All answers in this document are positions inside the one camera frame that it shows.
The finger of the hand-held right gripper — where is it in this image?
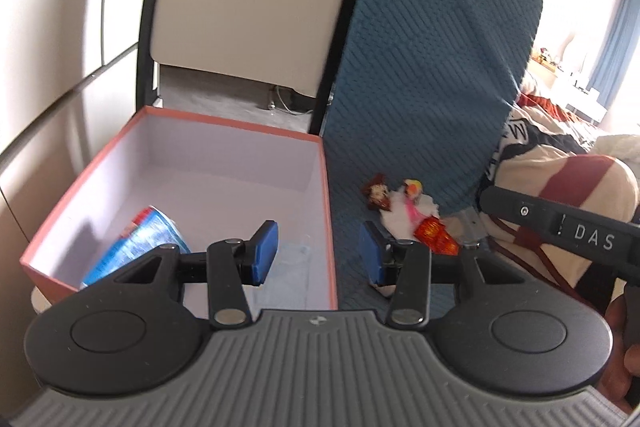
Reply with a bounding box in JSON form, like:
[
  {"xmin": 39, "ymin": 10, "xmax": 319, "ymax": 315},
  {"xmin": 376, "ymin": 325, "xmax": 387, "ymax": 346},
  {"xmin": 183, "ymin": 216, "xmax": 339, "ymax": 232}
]
[{"xmin": 478, "ymin": 185, "xmax": 557, "ymax": 235}]

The pink cardboard box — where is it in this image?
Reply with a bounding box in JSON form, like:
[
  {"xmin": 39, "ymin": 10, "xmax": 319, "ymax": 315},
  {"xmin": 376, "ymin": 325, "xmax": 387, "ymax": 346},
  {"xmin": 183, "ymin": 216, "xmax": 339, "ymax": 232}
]
[{"xmin": 19, "ymin": 105, "xmax": 340, "ymax": 312}]

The white black printed cloth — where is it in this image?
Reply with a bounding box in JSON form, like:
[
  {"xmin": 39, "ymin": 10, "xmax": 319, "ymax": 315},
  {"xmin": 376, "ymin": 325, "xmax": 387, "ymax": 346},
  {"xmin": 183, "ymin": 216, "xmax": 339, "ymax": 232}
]
[{"xmin": 487, "ymin": 107, "xmax": 601, "ymax": 188}]

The white wardrobe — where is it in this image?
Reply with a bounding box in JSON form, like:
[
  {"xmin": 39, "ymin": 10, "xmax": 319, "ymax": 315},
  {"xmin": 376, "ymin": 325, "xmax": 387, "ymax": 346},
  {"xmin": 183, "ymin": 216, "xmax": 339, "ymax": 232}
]
[{"xmin": 0, "ymin": 0, "xmax": 173, "ymax": 260}]

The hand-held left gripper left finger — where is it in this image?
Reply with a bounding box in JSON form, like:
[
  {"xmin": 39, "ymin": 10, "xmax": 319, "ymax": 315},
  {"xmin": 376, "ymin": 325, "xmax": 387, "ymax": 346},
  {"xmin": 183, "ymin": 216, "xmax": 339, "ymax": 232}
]
[{"xmin": 114, "ymin": 220, "xmax": 279, "ymax": 329}]

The grey plastic piece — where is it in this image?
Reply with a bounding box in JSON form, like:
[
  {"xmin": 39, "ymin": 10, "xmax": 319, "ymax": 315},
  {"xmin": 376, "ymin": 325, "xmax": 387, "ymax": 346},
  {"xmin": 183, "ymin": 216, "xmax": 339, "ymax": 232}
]
[{"xmin": 444, "ymin": 207, "xmax": 488, "ymax": 248}]

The red snack packet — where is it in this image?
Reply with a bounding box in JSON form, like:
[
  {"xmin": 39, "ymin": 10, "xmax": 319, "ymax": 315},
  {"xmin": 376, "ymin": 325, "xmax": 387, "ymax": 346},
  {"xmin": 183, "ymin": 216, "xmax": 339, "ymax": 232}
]
[{"xmin": 414, "ymin": 217, "xmax": 461, "ymax": 257}]

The clear plastic bag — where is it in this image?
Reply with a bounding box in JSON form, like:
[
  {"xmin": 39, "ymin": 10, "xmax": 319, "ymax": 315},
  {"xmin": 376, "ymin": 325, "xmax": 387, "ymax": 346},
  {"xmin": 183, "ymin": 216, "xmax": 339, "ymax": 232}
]
[{"xmin": 242, "ymin": 241, "xmax": 313, "ymax": 308}]

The cream red striped blanket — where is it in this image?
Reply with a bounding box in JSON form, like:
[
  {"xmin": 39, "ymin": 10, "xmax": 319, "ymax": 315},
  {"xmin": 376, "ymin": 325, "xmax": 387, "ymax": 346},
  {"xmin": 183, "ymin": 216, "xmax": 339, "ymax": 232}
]
[{"xmin": 492, "ymin": 92, "xmax": 640, "ymax": 308}]

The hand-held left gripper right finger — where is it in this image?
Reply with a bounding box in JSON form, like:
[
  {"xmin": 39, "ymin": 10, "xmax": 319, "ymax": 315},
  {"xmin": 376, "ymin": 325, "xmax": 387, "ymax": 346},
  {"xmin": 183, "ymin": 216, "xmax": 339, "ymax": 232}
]
[{"xmin": 361, "ymin": 221, "xmax": 522, "ymax": 329}]

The person's right hand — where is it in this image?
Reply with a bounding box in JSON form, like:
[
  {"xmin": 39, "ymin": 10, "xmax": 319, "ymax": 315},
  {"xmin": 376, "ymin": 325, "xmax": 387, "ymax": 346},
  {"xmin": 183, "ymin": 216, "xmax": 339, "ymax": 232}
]
[{"xmin": 602, "ymin": 292, "xmax": 640, "ymax": 414}]

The blue curtain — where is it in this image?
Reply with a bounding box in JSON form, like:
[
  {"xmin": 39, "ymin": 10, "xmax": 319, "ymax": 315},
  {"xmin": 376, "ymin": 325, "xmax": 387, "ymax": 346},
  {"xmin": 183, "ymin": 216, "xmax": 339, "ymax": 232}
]
[{"xmin": 589, "ymin": 0, "xmax": 640, "ymax": 128}]

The white cable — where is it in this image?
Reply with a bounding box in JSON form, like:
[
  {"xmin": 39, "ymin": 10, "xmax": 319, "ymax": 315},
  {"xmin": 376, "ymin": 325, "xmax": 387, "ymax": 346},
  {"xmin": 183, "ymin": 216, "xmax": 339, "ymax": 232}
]
[{"xmin": 257, "ymin": 87, "xmax": 311, "ymax": 115}]

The white knit glove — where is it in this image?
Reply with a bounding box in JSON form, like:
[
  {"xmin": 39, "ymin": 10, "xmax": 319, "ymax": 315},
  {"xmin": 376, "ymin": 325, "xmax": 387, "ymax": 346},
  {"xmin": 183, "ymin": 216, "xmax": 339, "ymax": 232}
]
[{"xmin": 381, "ymin": 188, "xmax": 442, "ymax": 242}]

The blue snack packet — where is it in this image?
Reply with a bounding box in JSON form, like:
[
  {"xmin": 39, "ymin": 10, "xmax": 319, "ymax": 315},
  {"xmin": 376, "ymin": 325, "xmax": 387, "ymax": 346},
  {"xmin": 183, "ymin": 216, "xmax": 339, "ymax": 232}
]
[{"xmin": 80, "ymin": 206, "xmax": 192, "ymax": 290}]

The blue quilted blanket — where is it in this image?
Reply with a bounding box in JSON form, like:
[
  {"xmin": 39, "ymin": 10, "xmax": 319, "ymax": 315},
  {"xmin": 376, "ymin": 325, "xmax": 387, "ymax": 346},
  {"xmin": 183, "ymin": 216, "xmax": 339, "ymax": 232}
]
[{"xmin": 320, "ymin": 0, "xmax": 545, "ymax": 313}]

